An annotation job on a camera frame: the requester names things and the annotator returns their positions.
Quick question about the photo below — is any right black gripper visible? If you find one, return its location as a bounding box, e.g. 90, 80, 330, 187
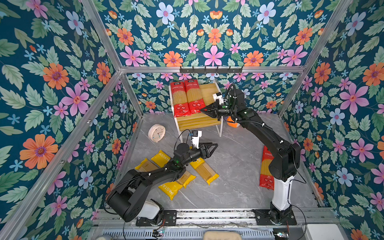
200, 100, 237, 121

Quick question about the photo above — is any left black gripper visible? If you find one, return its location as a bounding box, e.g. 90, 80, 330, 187
181, 141, 218, 167

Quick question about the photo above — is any red spaghetti bag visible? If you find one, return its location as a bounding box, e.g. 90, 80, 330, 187
171, 82, 191, 118
260, 146, 275, 190
184, 80, 206, 114

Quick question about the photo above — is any yellow pasta bag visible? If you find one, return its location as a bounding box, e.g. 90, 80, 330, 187
151, 150, 196, 189
135, 158, 183, 201
190, 158, 220, 185

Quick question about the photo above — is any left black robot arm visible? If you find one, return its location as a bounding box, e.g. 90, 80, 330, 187
106, 143, 218, 225

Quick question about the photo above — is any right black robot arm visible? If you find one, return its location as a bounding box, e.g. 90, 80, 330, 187
201, 89, 301, 225

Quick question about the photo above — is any orange fish plush toy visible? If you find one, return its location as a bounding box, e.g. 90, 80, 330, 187
226, 117, 241, 128

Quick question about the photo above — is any pink round alarm clock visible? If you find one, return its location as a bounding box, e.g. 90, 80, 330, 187
148, 124, 166, 143

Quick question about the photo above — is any beige padded object bottom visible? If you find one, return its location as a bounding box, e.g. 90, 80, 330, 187
203, 231, 242, 240

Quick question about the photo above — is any white box bottom right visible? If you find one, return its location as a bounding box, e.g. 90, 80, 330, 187
305, 224, 345, 240

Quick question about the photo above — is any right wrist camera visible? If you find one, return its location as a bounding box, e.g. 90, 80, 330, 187
213, 93, 225, 105

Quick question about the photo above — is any black wall hook rail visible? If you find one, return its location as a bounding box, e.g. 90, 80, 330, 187
179, 66, 243, 75

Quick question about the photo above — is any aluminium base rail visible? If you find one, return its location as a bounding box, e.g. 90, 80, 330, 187
89, 207, 340, 229

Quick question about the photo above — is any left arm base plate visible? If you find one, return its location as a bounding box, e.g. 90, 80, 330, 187
136, 210, 178, 227

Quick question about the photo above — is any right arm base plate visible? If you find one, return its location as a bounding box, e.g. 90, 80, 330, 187
252, 209, 297, 226

